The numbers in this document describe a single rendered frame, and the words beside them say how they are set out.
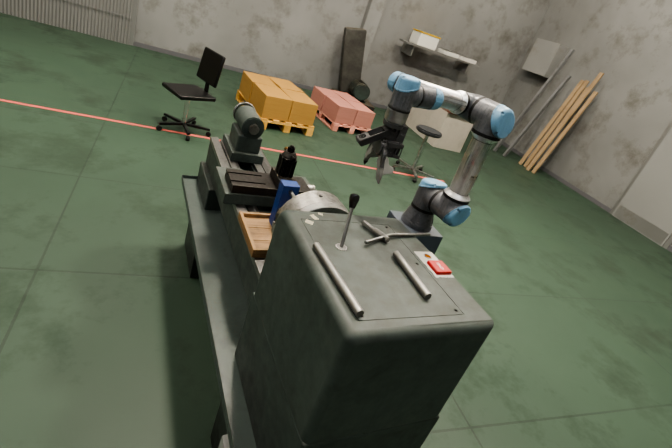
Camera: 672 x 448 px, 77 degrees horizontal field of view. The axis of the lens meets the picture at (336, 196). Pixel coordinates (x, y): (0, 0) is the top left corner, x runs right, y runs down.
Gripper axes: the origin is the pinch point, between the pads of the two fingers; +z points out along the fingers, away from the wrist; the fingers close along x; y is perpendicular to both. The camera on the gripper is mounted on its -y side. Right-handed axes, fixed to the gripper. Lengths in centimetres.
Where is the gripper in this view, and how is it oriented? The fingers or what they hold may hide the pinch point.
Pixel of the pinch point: (368, 173)
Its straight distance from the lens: 148.7
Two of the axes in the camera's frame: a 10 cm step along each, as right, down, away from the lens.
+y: 9.2, 1.2, 3.7
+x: -2.6, -5.1, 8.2
